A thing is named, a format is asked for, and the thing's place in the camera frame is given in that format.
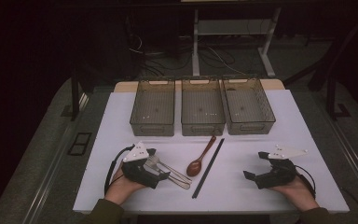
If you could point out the metal floor rail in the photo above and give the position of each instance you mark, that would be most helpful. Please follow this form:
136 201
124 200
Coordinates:
54 165
354 155

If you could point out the black metal stand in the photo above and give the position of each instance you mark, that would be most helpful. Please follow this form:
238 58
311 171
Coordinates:
74 93
331 99

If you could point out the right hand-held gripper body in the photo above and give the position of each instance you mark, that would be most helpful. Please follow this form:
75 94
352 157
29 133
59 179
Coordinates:
278 172

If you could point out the person's right hand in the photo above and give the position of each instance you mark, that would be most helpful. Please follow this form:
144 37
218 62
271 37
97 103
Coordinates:
296 193

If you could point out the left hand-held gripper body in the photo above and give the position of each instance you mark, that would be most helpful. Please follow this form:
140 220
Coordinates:
135 172

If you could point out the person's left hand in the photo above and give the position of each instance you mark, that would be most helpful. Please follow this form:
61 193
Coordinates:
121 188

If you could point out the black chopsticks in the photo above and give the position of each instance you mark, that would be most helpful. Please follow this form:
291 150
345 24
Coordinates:
208 168

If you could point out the brown wooden spoon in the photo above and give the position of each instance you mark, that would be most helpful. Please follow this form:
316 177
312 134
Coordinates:
194 169

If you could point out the metal knife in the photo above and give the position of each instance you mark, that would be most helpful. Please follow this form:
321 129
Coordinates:
177 183

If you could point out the translucent grey plastic bin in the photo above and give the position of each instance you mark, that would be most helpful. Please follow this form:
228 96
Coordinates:
153 107
248 105
202 107

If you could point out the metal fork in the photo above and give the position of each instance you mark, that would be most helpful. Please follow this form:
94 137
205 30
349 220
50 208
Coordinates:
175 169

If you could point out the white metal desk frame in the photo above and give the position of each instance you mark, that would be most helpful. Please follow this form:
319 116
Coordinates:
195 62

